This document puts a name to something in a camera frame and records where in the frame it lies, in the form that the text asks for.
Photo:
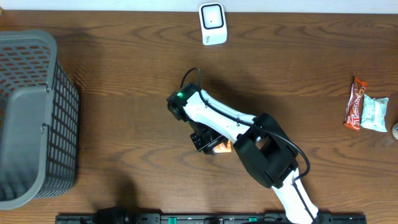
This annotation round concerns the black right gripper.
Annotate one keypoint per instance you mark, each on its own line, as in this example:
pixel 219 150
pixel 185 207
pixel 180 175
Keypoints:
pixel 206 147

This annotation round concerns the orange small box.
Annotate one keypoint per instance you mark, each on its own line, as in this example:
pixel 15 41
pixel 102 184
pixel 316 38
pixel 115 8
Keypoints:
pixel 223 147

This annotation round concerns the red chocolate bar wrapper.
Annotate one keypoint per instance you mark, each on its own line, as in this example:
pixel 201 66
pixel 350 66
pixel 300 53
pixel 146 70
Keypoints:
pixel 352 118

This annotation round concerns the mint green wipes packet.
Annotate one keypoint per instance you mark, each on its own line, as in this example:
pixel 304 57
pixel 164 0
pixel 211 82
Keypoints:
pixel 374 112

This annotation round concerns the green lid jar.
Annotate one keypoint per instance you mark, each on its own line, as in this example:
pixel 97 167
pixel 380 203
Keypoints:
pixel 395 130

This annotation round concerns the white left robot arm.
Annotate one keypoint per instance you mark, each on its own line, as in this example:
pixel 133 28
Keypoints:
pixel 113 215

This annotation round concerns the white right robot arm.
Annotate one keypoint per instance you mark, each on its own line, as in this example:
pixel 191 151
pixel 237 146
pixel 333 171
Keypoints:
pixel 263 148

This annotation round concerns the white barcode scanner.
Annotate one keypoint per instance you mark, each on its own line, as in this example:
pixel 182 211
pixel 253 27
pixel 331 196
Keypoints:
pixel 213 23

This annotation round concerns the grey plastic basket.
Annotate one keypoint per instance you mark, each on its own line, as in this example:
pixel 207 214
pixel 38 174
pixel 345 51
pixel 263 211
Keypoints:
pixel 39 120

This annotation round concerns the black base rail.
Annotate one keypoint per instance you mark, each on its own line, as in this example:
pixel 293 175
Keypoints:
pixel 155 218

